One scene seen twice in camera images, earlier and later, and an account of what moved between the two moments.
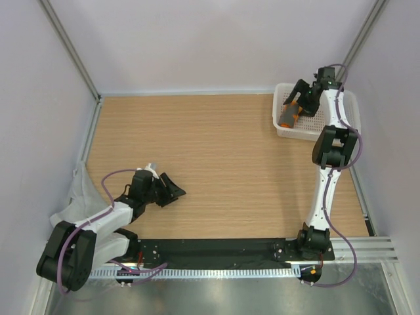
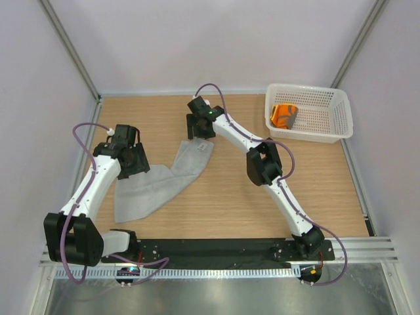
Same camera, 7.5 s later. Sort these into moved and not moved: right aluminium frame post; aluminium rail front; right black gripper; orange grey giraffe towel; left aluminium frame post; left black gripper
Moved: left black gripper; orange grey giraffe towel; right black gripper
Not moved: right aluminium frame post; left aluminium frame post; aluminium rail front
